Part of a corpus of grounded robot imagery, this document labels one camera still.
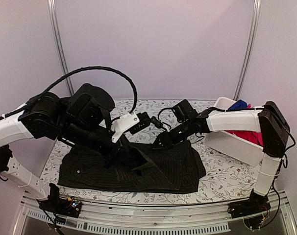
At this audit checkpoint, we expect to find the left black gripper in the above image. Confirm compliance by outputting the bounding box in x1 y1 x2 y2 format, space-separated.
60 119 140 169

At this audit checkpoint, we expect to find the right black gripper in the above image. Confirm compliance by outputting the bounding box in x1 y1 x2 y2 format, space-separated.
150 119 193 151

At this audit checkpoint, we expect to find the black striped garment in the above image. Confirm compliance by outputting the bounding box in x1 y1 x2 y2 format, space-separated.
58 141 206 194

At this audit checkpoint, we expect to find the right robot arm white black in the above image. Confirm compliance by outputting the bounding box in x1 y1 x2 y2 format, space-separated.
153 100 290 213

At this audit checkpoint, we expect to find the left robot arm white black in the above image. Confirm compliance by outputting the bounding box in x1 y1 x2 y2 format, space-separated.
0 83 128 212

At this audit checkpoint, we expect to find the white plastic laundry basket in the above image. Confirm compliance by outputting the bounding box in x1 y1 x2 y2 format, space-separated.
205 96 263 166

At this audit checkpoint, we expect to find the floral patterned table mat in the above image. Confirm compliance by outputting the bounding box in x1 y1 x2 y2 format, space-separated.
40 99 260 205

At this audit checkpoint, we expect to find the blue garment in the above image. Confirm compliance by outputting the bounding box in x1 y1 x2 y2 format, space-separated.
228 100 248 111

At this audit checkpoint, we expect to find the red garment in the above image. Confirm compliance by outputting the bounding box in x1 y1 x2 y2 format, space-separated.
227 104 263 146

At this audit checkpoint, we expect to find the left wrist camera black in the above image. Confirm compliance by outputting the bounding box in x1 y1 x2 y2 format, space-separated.
111 112 151 143

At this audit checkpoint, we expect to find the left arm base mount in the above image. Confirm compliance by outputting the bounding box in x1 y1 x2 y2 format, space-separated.
38 183 82 218

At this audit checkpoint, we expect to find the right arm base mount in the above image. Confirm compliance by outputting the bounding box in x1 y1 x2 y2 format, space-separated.
227 191 271 230

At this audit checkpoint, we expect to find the aluminium front rail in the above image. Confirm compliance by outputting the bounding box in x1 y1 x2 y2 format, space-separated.
13 190 297 235

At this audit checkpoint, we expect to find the left aluminium frame post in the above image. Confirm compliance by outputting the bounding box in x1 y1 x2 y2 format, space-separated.
47 0 75 95

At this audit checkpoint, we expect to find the aluminium frame post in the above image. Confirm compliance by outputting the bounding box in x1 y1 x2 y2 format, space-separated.
233 0 261 100
47 0 75 95

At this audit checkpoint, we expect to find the right aluminium frame post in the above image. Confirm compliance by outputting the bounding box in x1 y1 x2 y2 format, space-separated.
233 0 261 100

